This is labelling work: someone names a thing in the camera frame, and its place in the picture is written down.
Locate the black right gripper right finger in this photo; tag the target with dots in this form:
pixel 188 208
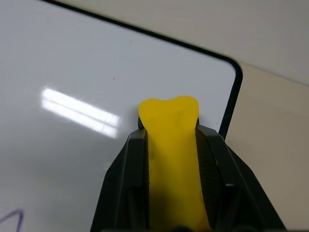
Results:
pixel 231 183

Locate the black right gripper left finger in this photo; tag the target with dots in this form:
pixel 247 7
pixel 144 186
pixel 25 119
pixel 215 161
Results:
pixel 125 183

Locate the yellow whiteboard eraser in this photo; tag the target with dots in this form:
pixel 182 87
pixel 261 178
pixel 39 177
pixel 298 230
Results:
pixel 173 154

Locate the black-framed whiteboard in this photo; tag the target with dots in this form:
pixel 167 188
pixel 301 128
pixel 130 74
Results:
pixel 72 96

